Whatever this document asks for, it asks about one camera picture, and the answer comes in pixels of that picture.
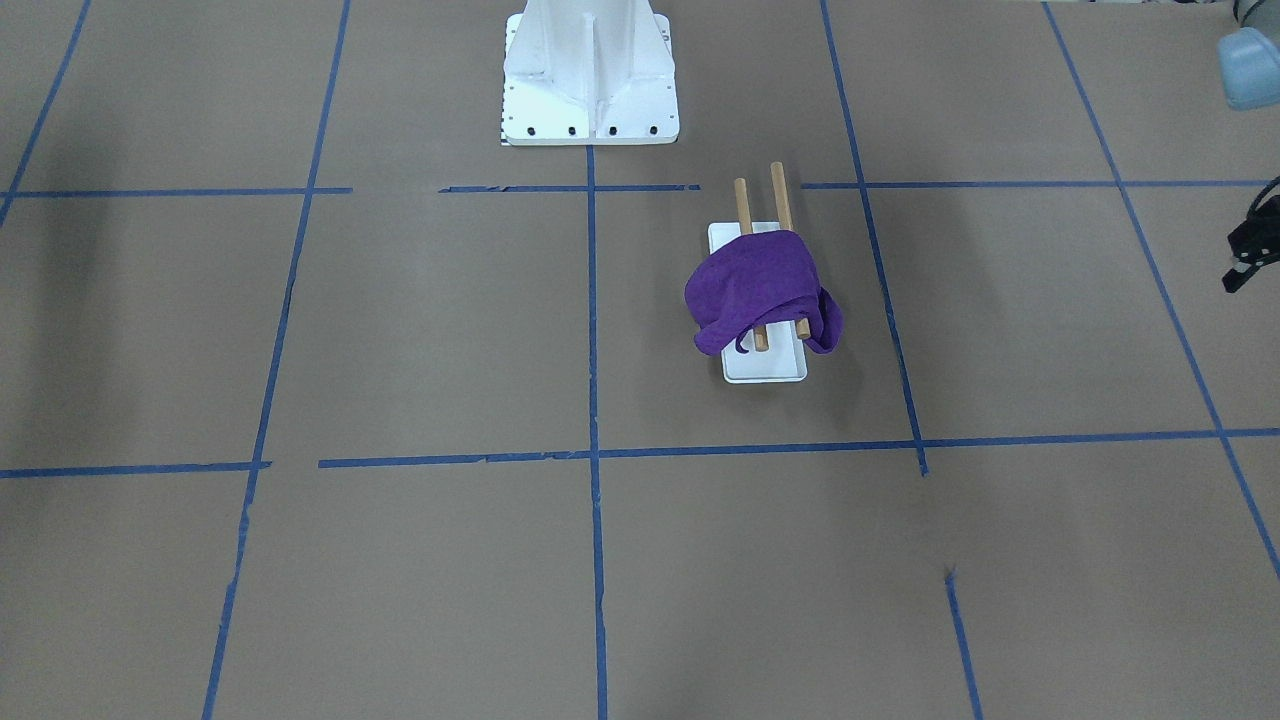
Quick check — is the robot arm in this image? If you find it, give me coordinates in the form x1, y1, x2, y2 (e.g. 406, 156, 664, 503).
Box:
1217, 1, 1279, 293

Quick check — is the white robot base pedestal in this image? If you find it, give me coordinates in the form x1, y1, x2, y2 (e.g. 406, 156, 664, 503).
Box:
500, 1, 681, 147

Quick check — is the white rack with wooden bars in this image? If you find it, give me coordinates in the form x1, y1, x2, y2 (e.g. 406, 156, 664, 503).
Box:
708, 161, 812, 386

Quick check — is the purple towel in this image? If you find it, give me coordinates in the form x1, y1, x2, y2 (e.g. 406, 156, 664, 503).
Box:
684, 229, 844, 356

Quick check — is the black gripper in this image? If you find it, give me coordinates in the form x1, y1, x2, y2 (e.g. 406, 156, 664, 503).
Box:
1222, 205, 1279, 293

